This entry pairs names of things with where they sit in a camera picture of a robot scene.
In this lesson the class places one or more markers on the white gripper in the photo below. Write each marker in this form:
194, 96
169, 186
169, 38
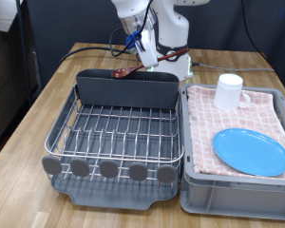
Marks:
147, 47

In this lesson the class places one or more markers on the brown wooden spoon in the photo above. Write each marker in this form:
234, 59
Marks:
122, 72

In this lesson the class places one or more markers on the white mug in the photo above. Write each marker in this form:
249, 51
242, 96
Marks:
227, 95

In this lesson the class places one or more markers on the blue plate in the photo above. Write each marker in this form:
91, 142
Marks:
250, 152

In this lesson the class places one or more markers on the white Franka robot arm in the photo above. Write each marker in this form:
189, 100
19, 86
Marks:
175, 28

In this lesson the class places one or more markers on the metal dish rack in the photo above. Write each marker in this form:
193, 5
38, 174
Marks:
101, 193

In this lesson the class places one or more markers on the dark grey utensil holder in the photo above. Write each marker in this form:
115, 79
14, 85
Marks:
126, 91

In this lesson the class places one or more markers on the pink checked towel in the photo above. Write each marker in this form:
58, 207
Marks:
202, 126

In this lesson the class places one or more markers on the dark cabinet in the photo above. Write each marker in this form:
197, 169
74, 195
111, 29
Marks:
3, 79

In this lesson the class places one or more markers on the light grey panel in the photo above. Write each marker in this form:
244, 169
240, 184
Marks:
3, 14

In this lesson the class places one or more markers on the grey plastic crate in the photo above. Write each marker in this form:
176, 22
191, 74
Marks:
237, 199

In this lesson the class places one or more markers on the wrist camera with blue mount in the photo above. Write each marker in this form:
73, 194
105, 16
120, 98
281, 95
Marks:
132, 39

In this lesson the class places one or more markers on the black metal post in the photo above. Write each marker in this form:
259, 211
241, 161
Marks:
22, 47

